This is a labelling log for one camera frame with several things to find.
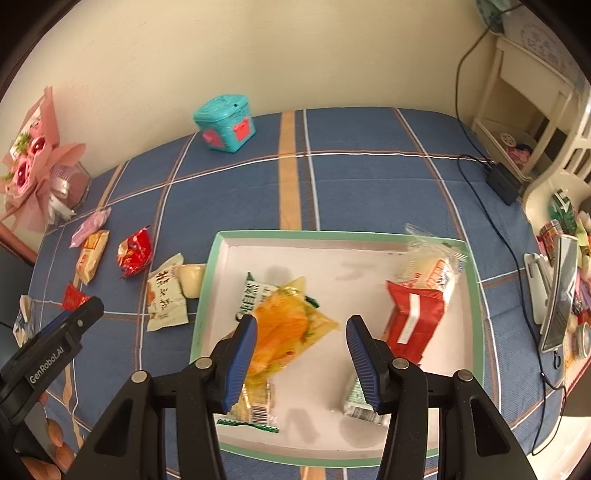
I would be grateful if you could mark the crumpled blue-white wrapper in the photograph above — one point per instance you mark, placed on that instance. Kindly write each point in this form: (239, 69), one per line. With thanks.
(24, 321)

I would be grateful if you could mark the clear white bun packet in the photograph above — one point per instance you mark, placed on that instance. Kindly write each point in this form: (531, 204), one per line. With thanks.
(429, 270)

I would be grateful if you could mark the black power adapter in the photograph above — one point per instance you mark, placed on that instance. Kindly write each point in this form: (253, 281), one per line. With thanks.
(503, 184)

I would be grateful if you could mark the pink snack packet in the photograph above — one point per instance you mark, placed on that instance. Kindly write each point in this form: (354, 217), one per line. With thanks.
(90, 226)

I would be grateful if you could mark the teal toy box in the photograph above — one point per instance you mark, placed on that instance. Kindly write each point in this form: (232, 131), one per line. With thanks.
(221, 122)

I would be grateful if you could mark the person's left hand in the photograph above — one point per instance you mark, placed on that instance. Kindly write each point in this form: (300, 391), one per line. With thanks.
(56, 431)

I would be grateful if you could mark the white fruit-print snack packet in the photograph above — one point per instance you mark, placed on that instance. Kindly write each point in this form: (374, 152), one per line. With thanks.
(166, 295)

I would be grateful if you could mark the yellow corn cake packet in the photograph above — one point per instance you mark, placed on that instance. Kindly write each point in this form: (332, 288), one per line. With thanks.
(281, 332)

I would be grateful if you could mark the flat red gold-print packet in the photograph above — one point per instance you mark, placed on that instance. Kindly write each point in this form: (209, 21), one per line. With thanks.
(74, 297)

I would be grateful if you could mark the beige orange-label snack packet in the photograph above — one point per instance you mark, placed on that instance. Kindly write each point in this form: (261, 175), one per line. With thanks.
(92, 256)

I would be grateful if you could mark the dark red snack packet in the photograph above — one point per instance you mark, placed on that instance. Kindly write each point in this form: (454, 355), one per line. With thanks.
(411, 318)

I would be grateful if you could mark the cream jelly cup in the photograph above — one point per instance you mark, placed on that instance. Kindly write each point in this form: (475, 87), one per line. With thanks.
(191, 279)

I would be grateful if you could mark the green-white small snack packet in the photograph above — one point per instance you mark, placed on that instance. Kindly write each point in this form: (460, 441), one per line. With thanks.
(355, 401)

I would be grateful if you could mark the pile of small packets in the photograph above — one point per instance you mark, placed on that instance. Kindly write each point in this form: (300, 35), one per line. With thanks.
(561, 217)

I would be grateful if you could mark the white tray with green rim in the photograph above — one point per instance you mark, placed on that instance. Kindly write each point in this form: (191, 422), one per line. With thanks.
(332, 258)

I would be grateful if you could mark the blue plaid bedsheet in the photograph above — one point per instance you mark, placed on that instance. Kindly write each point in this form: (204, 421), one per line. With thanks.
(369, 184)

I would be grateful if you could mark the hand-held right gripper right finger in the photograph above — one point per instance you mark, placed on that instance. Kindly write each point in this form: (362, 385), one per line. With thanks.
(364, 364)

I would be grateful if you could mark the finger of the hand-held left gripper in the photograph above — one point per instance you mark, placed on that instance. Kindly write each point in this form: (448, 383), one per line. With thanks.
(85, 318)

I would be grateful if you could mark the pink flower bouquet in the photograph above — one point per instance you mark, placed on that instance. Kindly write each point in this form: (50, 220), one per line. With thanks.
(32, 152)

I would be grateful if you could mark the clear round pastry packet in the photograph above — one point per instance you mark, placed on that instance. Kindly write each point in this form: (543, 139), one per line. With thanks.
(258, 406)

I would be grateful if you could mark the green biscuit packet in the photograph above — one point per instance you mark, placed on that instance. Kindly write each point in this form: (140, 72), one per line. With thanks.
(251, 295)

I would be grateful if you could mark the smartphone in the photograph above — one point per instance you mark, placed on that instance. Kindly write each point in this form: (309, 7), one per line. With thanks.
(561, 295)

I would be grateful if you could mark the pink-brown board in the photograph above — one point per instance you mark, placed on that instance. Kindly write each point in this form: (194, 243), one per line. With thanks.
(16, 244)

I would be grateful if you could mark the dark grey cabinet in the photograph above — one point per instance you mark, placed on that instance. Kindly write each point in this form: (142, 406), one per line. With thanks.
(11, 286)

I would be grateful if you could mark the red triangular snack packet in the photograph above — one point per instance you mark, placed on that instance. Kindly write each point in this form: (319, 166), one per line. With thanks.
(135, 251)

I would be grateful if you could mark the cream wooden shelf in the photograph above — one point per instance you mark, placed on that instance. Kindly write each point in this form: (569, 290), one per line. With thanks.
(491, 87)

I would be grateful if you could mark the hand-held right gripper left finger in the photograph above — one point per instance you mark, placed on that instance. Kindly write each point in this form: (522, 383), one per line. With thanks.
(240, 364)

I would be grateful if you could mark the white phone stand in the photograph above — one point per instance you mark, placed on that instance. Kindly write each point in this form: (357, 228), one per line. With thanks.
(535, 286)

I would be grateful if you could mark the clear glass vase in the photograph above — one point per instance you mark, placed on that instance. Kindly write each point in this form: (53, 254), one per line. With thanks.
(76, 184)

